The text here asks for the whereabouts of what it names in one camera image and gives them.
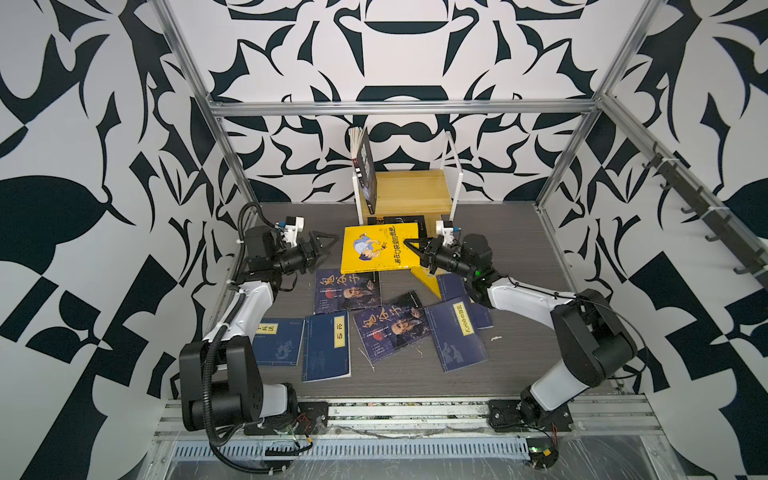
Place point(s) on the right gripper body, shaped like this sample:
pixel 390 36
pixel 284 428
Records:
pixel 443 257

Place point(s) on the large yellow book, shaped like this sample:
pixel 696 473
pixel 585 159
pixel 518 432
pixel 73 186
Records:
pixel 380 247

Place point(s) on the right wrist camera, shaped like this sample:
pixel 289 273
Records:
pixel 449 233

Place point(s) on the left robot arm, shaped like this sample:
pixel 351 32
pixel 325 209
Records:
pixel 221 388

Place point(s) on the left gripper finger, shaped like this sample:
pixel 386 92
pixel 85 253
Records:
pixel 314 263
pixel 322 238

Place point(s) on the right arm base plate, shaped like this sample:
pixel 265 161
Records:
pixel 507 415

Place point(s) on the purple portrait book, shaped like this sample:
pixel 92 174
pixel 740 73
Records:
pixel 393 326
pixel 335 291

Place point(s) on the blue book far left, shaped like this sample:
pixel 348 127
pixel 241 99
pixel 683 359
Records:
pixel 278 342

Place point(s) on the wall hook rail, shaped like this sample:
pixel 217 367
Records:
pixel 700 203

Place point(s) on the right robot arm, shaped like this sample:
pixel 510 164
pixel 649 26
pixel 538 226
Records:
pixel 592 337

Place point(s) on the wooden white-framed bookshelf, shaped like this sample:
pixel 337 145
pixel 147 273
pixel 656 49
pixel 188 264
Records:
pixel 433 193

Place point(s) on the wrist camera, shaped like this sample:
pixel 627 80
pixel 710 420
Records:
pixel 290 229
pixel 449 233

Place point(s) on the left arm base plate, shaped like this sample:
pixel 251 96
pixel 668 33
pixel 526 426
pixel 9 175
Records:
pixel 303 418

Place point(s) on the aluminium front rail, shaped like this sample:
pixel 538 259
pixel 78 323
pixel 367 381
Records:
pixel 457 427

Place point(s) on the small yellow cartoon book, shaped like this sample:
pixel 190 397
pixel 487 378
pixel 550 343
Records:
pixel 428 279

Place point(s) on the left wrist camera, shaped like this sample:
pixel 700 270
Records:
pixel 290 229

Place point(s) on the black standing book on shelf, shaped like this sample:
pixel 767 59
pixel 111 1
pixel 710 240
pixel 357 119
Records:
pixel 363 163

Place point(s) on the black book on lower shelf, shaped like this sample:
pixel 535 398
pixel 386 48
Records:
pixel 419 220

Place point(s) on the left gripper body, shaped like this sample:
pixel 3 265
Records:
pixel 292 259

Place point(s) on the small green-lit electronics box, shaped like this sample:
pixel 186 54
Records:
pixel 543 454

